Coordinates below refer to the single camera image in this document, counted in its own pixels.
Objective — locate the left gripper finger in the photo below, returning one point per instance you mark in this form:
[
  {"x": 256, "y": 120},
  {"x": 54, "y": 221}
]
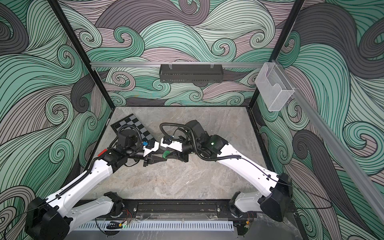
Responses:
[
  {"x": 153, "y": 162},
  {"x": 156, "y": 156}
]

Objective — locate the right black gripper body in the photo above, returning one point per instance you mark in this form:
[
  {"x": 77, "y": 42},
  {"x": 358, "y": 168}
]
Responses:
[{"x": 178, "y": 153}]

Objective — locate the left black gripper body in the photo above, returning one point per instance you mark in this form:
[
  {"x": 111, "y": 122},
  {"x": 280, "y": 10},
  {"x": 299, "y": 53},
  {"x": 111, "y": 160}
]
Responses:
[{"x": 147, "y": 157}]

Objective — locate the green paint jar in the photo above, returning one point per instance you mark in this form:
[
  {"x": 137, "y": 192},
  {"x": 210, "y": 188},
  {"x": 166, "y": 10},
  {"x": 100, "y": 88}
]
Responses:
[{"x": 165, "y": 154}]

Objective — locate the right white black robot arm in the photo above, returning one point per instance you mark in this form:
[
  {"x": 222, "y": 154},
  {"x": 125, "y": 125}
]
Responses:
[{"x": 274, "y": 191}]

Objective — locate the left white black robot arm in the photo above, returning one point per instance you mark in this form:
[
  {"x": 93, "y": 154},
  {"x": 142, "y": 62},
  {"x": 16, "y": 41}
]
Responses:
[{"x": 55, "y": 216}]

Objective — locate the red block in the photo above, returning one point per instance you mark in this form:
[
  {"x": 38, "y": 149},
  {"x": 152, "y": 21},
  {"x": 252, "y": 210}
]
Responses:
[{"x": 102, "y": 152}]

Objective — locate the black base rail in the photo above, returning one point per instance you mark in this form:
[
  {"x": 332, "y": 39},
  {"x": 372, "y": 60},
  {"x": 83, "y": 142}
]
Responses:
[{"x": 220, "y": 207}]

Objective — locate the black wall tray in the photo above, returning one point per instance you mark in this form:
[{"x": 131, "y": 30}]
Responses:
[{"x": 191, "y": 73}]

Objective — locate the white slotted cable duct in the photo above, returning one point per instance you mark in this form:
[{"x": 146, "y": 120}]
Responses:
[{"x": 107, "y": 226}]

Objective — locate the clear plastic wall holder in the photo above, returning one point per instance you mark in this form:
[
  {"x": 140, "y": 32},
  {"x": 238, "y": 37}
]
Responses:
[{"x": 274, "y": 86}]

